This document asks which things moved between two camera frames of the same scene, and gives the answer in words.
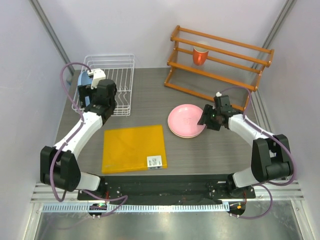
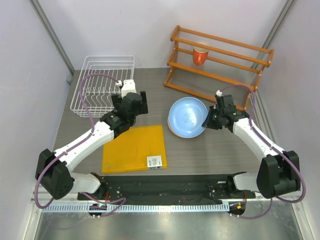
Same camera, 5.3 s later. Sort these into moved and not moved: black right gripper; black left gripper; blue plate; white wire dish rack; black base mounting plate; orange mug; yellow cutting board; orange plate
Moved: orange plate; black left gripper; blue plate
Not moved: black base mounting plate; orange mug; black right gripper; yellow cutting board; white wire dish rack
